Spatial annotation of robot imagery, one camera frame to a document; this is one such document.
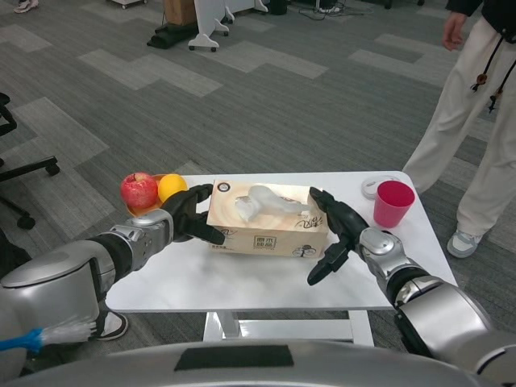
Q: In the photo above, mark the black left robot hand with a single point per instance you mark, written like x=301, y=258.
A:
x=183, y=213

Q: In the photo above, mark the pink white shoes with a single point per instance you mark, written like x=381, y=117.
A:
x=26, y=5

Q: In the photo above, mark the white table frame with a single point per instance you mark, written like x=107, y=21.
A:
x=290, y=331

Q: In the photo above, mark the beige cardboard tissue box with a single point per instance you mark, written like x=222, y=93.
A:
x=262, y=234

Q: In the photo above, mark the white wheeled partition panel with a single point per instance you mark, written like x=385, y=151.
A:
x=260, y=5
x=207, y=18

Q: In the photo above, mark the white cabinet on castors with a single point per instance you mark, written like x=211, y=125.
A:
x=127, y=2

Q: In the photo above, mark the red apple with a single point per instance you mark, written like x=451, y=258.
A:
x=139, y=190

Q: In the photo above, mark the black office chair base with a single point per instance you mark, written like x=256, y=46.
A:
x=24, y=169

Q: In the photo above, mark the person in beige trousers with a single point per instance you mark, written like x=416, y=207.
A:
x=463, y=121

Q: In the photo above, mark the brown cardboard box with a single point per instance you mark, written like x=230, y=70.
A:
x=179, y=10

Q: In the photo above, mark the black white sneaker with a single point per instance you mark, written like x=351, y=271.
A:
x=115, y=326

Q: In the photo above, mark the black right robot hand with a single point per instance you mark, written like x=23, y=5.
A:
x=344, y=221

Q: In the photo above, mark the orange plate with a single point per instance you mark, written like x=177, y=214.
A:
x=141, y=212

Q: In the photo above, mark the orange fruit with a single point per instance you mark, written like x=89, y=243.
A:
x=171, y=187

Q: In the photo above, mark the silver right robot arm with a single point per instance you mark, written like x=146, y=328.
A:
x=443, y=318

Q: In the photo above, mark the black floor bag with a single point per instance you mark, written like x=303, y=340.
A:
x=171, y=36

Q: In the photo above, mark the white tissue sheet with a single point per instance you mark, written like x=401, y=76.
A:
x=262, y=197

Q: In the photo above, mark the red plastic cup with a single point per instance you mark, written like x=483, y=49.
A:
x=391, y=209

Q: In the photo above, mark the blue white bristle bundle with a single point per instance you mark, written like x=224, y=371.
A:
x=60, y=334

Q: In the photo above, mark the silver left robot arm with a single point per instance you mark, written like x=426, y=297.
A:
x=52, y=278

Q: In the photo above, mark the black waste bin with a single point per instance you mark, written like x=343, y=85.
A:
x=278, y=7

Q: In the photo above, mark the white round lid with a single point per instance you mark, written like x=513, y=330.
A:
x=368, y=186

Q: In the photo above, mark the silver robot chest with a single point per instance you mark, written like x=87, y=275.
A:
x=121, y=371

